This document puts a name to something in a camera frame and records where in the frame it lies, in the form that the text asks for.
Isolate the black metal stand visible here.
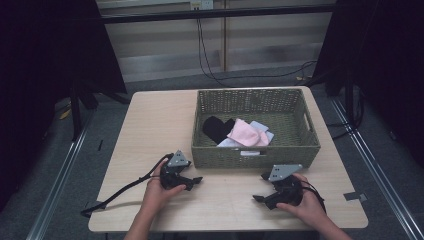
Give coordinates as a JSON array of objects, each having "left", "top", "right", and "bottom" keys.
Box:
[
  {"left": 324, "top": 71, "right": 366, "bottom": 141},
  {"left": 68, "top": 78, "right": 132, "bottom": 142}
]

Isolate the grey tape piece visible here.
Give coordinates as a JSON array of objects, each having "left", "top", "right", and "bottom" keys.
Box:
[{"left": 343, "top": 191, "right": 369, "bottom": 203}]

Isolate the black hanging cable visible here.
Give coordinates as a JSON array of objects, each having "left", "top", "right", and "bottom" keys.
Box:
[
  {"left": 198, "top": 9, "right": 318, "bottom": 83},
  {"left": 196, "top": 9, "right": 318, "bottom": 88}
]

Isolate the pink sock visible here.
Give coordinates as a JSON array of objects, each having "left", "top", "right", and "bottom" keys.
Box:
[{"left": 226, "top": 118, "right": 271, "bottom": 148}]

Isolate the black curtain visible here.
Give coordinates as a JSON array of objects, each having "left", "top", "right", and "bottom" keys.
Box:
[
  {"left": 0, "top": 0, "right": 128, "bottom": 213},
  {"left": 311, "top": 0, "right": 424, "bottom": 169}
]

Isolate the wall power socket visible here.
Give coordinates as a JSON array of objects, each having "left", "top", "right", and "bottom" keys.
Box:
[{"left": 189, "top": 0, "right": 215, "bottom": 11}]

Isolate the black floor cable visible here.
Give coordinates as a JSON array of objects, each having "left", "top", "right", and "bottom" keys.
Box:
[{"left": 325, "top": 99, "right": 366, "bottom": 141}]

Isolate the black horizontal bar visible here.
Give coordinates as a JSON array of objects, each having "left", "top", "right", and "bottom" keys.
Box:
[{"left": 99, "top": 4, "right": 336, "bottom": 25}]

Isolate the metal floor rail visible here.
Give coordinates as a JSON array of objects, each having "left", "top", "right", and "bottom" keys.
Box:
[
  {"left": 25, "top": 109, "right": 96, "bottom": 240},
  {"left": 329, "top": 96, "right": 424, "bottom": 240}
]

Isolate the person's left hand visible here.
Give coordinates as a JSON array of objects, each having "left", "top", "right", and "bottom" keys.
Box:
[{"left": 141, "top": 158, "right": 187, "bottom": 214}]

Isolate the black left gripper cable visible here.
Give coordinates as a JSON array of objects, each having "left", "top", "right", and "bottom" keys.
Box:
[{"left": 80, "top": 152, "right": 175, "bottom": 219}]

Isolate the black sock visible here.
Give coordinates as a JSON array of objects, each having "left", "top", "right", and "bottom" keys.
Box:
[{"left": 202, "top": 115, "right": 236, "bottom": 145}]

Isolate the green woven basket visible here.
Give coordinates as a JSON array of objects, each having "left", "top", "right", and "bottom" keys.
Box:
[{"left": 191, "top": 87, "right": 322, "bottom": 170}]

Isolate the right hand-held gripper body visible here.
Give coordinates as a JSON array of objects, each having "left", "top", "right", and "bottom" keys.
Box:
[{"left": 260, "top": 163, "right": 305, "bottom": 207}]

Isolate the light blue sock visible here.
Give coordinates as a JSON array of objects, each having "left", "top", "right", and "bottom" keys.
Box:
[
  {"left": 249, "top": 120, "right": 275, "bottom": 141},
  {"left": 216, "top": 137, "right": 242, "bottom": 149}
]

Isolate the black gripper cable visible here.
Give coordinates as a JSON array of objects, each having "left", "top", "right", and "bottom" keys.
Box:
[
  {"left": 80, "top": 152, "right": 175, "bottom": 219},
  {"left": 299, "top": 179, "right": 328, "bottom": 214}
]

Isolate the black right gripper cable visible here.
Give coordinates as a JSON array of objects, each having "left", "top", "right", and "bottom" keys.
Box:
[{"left": 299, "top": 179, "right": 328, "bottom": 214}]

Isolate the person's right hand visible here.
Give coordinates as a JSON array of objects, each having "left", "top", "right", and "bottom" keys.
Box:
[{"left": 275, "top": 172, "right": 329, "bottom": 230}]

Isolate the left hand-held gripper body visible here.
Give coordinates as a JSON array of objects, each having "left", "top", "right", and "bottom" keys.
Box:
[{"left": 159, "top": 149, "right": 192, "bottom": 191}]

